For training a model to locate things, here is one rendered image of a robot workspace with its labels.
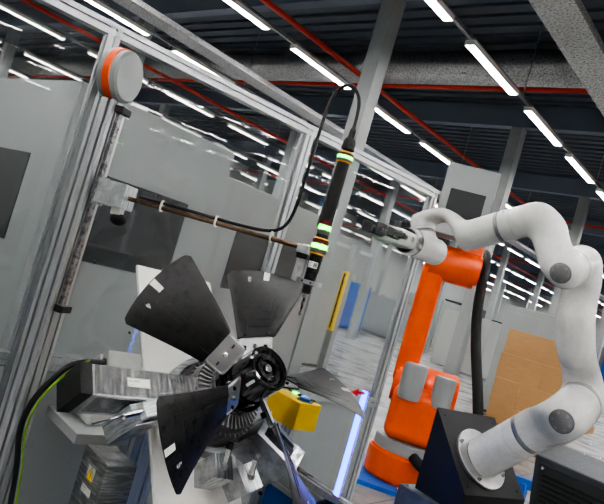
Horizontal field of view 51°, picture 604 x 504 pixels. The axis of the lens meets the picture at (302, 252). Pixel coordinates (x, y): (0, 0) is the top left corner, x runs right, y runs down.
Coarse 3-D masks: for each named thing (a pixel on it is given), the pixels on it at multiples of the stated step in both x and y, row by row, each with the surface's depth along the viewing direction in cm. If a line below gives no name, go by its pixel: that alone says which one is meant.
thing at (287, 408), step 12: (276, 396) 211; (288, 396) 208; (276, 408) 210; (288, 408) 206; (300, 408) 203; (312, 408) 206; (276, 420) 214; (288, 420) 204; (300, 420) 203; (312, 420) 207
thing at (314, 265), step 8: (352, 128) 168; (352, 136) 168; (344, 144) 167; (352, 144) 167; (312, 256) 166; (320, 256) 166; (312, 264) 166; (320, 264) 167; (312, 272) 166; (312, 280) 166; (304, 288) 166
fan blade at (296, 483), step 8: (280, 432) 152; (280, 440) 149; (288, 456) 149; (288, 464) 146; (288, 472) 144; (296, 472) 150; (296, 480) 147; (296, 488) 145; (304, 488) 153; (296, 496) 142; (304, 496) 148; (312, 496) 160
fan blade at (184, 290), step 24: (192, 264) 157; (144, 288) 150; (168, 288) 153; (192, 288) 155; (144, 312) 150; (168, 312) 152; (192, 312) 154; (216, 312) 156; (168, 336) 152; (192, 336) 154; (216, 336) 156
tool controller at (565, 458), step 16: (560, 448) 146; (544, 464) 140; (560, 464) 138; (576, 464) 138; (592, 464) 139; (544, 480) 140; (560, 480) 138; (576, 480) 135; (592, 480) 132; (544, 496) 140; (560, 496) 138; (576, 496) 135; (592, 496) 132
